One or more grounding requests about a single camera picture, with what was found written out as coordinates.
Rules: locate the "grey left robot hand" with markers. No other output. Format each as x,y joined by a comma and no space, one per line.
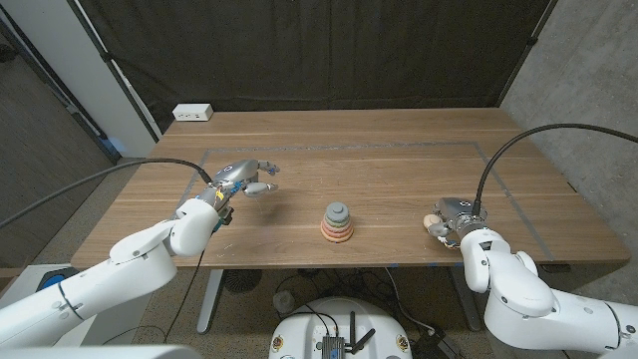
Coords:
234,173

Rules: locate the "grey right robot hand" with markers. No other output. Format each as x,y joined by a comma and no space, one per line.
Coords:
458,209

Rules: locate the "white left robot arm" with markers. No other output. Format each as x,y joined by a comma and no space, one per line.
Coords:
99,284

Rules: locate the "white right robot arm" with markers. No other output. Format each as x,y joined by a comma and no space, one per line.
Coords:
538,294

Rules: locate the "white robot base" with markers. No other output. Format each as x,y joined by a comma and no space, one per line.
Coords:
299,334

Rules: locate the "white power strip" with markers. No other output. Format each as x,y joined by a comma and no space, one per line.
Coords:
192,112

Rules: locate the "round black fan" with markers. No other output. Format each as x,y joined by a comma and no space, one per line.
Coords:
241,280

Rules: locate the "grey round floor object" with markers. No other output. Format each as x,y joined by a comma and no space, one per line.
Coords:
284,301

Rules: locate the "black power adapter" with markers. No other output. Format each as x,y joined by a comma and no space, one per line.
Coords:
433,345

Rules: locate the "black backdrop curtain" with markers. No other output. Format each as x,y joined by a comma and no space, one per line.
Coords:
319,50

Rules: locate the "black backdrop stand pole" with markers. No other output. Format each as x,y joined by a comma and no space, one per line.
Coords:
106,56
533,40

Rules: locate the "radio module with antennas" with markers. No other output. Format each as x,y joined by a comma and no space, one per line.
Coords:
333,346

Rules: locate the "blue foot pedal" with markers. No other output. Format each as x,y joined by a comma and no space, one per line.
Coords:
50,280

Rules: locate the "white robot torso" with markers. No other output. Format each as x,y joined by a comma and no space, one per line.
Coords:
99,352

